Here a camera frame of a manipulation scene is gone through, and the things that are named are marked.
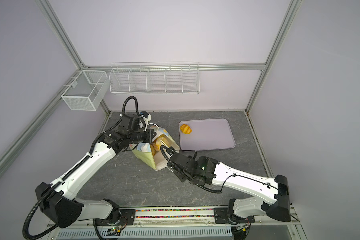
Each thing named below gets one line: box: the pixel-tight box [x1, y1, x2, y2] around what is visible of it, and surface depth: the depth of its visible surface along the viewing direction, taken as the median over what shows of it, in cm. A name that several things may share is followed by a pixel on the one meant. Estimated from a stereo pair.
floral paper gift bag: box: [129, 126, 180, 171], surface depth 78 cm
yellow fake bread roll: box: [180, 124, 192, 135], surface depth 107 cm
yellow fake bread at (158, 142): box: [152, 137, 170, 152], surface depth 78 cm
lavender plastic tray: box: [179, 118, 236, 151], surface depth 111 cm
